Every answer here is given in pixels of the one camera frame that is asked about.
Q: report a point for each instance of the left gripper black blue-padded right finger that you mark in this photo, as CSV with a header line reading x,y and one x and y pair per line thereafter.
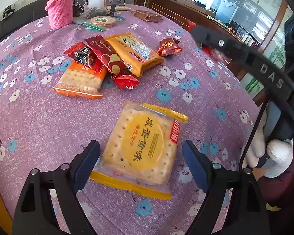
x,y
247,213

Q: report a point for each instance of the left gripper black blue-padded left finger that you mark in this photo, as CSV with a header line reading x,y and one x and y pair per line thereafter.
x,y
34,213

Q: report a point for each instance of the salted egg cracker packet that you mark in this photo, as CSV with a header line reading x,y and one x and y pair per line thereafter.
x,y
141,150

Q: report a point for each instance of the purple floral tablecloth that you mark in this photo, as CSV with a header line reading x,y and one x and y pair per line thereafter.
x,y
42,129

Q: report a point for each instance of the orange cracker packet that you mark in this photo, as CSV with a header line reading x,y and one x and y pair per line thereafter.
x,y
81,81

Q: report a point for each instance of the red black coffee candy packet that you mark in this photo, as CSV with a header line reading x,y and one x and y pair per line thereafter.
x,y
82,53

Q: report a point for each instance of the dark red cookie packet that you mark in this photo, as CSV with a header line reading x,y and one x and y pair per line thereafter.
x,y
111,60

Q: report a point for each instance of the shiny red candy wrapper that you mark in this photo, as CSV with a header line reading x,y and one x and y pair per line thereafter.
x,y
168,46

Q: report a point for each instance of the orange blue biscuit packet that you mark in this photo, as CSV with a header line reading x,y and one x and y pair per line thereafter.
x,y
135,54

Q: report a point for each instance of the round biscuit green packet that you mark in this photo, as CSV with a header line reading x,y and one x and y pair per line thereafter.
x,y
100,23

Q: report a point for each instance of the wooden glass cabinet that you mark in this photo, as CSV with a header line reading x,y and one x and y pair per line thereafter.
x,y
260,24

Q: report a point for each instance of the black leather sofa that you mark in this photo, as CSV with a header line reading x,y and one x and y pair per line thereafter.
x,y
29,13

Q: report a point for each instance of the pink thermos with knit sleeve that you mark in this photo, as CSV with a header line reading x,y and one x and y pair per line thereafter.
x,y
60,13

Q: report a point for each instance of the brown chocolate wrapper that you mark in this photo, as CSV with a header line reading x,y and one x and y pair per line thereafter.
x,y
147,16

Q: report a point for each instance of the white plastic cup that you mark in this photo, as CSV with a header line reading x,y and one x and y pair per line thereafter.
x,y
96,3

